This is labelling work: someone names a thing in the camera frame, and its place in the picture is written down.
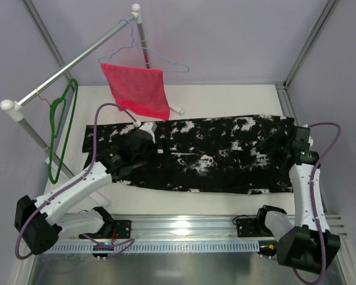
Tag blue wire hanger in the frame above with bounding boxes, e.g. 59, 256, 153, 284
97, 18, 190, 73

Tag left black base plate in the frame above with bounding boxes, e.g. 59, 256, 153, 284
87, 220, 132, 239

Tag aluminium front rail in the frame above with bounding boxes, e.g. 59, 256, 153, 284
51, 211, 273, 239

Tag aluminium side rail frame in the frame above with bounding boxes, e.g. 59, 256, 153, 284
274, 83, 345, 235

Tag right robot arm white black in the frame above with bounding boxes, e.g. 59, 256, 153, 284
255, 126, 341, 278

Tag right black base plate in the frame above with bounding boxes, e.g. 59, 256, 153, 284
233, 217, 261, 238

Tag purple cable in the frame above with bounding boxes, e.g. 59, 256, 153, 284
15, 103, 142, 262
259, 123, 342, 284

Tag perforated cable duct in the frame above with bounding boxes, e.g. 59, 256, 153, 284
46, 240, 260, 254

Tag silver white clothes rack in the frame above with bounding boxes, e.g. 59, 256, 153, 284
0, 3, 185, 208

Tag red cloth towel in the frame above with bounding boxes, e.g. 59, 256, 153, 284
100, 63, 170, 121

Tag black white tie-dye trousers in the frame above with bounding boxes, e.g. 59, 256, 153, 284
82, 114, 297, 195

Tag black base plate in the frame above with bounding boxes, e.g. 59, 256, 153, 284
233, 217, 261, 238
87, 220, 132, 239

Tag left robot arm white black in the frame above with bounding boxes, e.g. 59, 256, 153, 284
14, 123, 157, 259

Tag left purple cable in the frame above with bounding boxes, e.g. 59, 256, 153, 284
15, 103, 142, 262

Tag green plastic hanger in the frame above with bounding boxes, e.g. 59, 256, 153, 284
49, 78, 78, 183

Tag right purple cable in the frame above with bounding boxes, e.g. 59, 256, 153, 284
259, 123, 342, 284

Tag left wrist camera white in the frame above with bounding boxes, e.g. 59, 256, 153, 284
138, 122, 157, 142

